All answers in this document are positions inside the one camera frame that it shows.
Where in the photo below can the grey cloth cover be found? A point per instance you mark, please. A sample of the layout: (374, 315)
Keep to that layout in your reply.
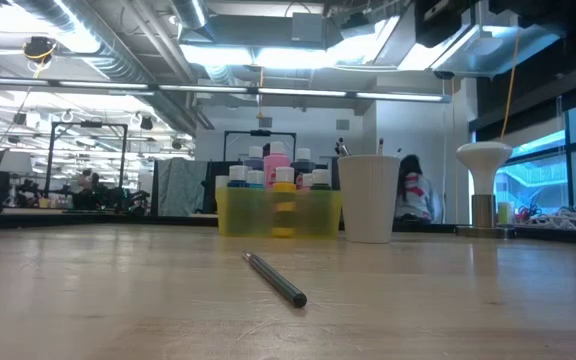
(183, 185)

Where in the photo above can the large purple paint bottle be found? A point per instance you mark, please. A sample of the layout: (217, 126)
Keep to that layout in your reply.
(254, 157)

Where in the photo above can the small yellow black-labelled paint bottle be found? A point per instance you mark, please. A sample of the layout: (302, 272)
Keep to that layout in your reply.
(284, 175)

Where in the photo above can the small green paint bottle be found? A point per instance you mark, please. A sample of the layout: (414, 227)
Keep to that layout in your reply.
(321, 176)

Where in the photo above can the black framed window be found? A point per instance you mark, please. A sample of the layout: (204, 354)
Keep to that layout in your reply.
(538, 180)

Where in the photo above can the grey square wall vent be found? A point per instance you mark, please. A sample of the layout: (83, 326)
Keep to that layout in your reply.
(265, 121)
(342, 124)

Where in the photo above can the large pink paint bottle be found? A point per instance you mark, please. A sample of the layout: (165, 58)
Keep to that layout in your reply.
(276, 165)

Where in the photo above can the white shade desk lamp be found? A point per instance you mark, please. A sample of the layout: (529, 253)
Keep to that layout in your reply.
(14, 162)

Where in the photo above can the paint bottles inside bin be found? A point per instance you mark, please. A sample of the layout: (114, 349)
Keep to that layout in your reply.
(266, 146)

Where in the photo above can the black aluminium table frame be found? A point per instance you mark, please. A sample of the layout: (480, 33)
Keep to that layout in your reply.
(558, 235)

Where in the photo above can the silver round ceiling duct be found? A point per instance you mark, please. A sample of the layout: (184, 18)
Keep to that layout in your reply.
(190, 12)

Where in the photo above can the yellow translucent plastic bin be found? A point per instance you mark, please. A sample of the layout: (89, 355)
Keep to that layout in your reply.
(248, 215)

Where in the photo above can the pale yellow small container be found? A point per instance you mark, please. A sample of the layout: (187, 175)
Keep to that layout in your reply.
(505, 214)

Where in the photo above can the silver rectangular ceiling duct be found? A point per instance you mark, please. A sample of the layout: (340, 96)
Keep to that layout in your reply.
(508, 50)

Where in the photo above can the large dark green paint bottle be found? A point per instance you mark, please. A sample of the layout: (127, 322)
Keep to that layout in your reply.
(303, 160)

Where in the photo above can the long suspended light bar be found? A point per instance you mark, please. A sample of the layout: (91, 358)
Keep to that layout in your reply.
(298, 92)

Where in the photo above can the black partition panel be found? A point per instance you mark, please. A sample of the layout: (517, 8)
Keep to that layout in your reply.
(331, 175)

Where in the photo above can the person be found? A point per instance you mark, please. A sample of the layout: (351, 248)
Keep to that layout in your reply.
(413, 192)
(88, 179)

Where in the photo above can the ribbed beige paper cup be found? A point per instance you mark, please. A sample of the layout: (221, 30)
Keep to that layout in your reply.
(368, 200)

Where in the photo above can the white mushroom lamp, metal base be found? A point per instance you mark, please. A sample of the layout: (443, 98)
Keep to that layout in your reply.
(483, 155)

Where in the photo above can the white cylindrical container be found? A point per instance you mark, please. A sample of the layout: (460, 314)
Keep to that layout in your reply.
(221, 181)

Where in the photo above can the black dome ceiling camera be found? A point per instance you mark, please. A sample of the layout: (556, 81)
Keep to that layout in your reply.
(443, 74)

